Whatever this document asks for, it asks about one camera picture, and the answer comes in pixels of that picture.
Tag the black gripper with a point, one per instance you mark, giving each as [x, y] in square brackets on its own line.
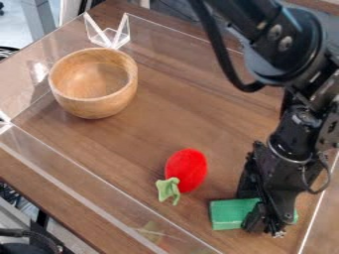
[275, 180]

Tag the green rectangular block stick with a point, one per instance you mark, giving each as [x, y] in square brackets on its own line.
[228, 212]

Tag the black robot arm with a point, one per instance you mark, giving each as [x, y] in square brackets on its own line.
[273, 45]

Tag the brown wooden bowl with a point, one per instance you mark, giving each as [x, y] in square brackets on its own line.
[93, 82]

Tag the red plush strawberry toy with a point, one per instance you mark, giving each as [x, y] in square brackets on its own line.
[184, 173]

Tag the clear acrylic tray enclosure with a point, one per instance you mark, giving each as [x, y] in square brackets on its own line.
[88, 171]

